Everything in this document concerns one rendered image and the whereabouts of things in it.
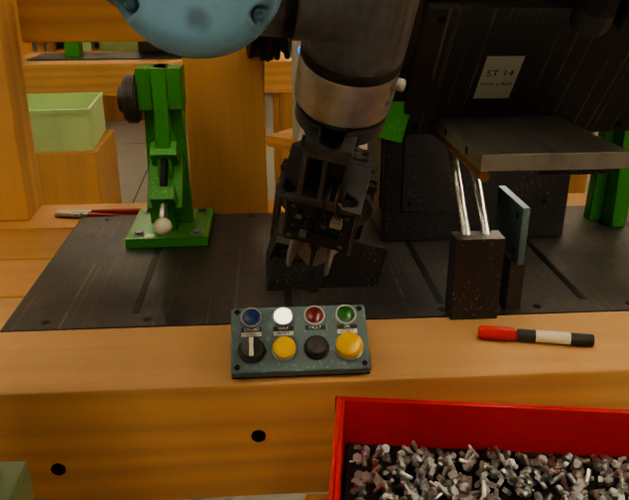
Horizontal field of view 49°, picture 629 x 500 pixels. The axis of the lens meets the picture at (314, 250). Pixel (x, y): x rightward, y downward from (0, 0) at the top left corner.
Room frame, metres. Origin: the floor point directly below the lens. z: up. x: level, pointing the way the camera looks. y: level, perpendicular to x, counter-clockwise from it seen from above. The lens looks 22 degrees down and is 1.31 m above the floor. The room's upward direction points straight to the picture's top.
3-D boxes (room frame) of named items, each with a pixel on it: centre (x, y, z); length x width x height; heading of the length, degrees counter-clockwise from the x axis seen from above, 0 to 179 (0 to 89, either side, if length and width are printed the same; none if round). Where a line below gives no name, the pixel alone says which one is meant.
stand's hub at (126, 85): (1.09, 0.29, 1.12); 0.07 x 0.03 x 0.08; 4
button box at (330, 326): (0.69, 0.02, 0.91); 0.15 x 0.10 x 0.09; 94
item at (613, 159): (0.90, -0.24, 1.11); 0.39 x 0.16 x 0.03; 4
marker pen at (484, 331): (0.72, -0.26, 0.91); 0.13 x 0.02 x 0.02; 81
